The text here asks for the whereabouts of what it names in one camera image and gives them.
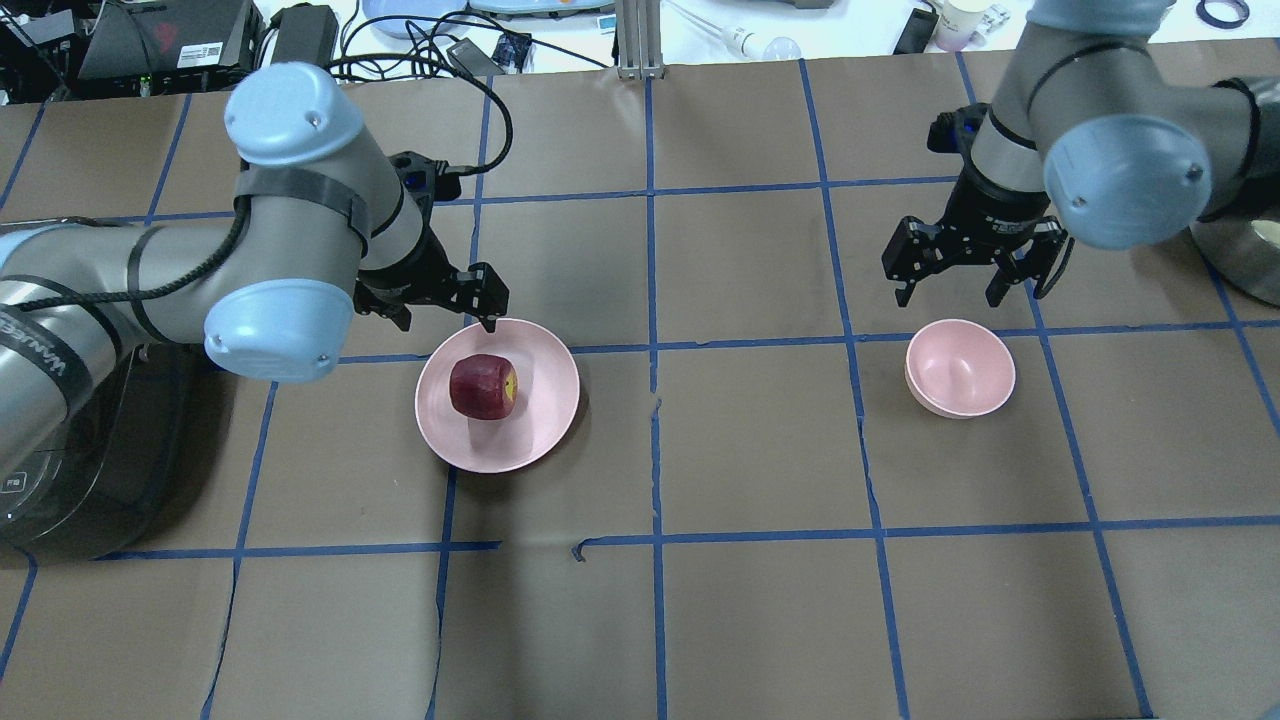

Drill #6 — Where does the blue plate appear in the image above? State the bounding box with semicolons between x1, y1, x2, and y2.
361;0;468;40

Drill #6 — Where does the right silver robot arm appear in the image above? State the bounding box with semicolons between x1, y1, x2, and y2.
881;1;1277;307

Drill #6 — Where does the dark rice cooker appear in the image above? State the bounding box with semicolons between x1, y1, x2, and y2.
1;345;201;568

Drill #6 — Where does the black computer box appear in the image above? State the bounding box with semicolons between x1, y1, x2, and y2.
76;1;264;97

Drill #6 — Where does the black power adapter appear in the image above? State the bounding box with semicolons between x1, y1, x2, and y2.
266;3;338;68

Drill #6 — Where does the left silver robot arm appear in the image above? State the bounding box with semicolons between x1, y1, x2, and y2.
1;61;509;473

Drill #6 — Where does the aluminium frame post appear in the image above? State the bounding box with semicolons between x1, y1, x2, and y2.
614;0;666;79

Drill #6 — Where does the pink bowl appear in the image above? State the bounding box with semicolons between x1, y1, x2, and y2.
902;318;1018;420

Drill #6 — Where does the light bulb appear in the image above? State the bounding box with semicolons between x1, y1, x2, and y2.
663;1;804;61

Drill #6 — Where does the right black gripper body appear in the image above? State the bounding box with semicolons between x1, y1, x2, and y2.
925;102;1060;270

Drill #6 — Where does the pink plate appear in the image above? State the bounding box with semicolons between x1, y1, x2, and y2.
413;319;580;474

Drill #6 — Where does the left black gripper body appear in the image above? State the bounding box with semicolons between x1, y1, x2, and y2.
353;151;471;332

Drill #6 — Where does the red apple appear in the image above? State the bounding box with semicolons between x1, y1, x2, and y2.
448;354;518;421

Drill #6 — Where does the lilac cup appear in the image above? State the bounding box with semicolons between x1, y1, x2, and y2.
932;0;993;53

